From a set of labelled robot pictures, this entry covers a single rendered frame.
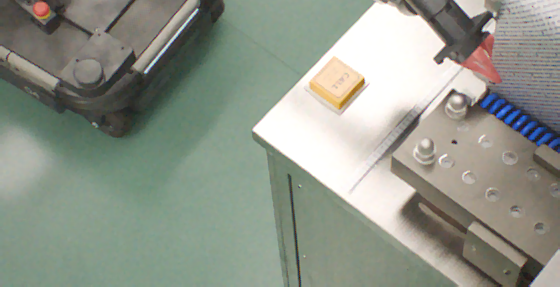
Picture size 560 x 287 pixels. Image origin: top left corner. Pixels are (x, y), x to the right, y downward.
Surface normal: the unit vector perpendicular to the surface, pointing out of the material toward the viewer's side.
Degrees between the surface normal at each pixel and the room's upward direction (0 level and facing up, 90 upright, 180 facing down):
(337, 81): 0
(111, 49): 0
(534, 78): 90
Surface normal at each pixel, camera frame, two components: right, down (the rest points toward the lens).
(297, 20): -0.02, -0.49
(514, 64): -0.65, 0.67
